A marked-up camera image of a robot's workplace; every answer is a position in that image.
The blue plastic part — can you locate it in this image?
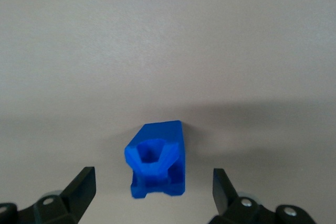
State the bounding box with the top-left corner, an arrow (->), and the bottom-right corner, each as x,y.
123,120 -> 187,199

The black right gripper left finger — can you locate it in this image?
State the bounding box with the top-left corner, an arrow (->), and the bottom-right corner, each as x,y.
0,166 -> 97,224

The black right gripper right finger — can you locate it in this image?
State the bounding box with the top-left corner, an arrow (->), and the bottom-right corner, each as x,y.
212,167 -> 319,224

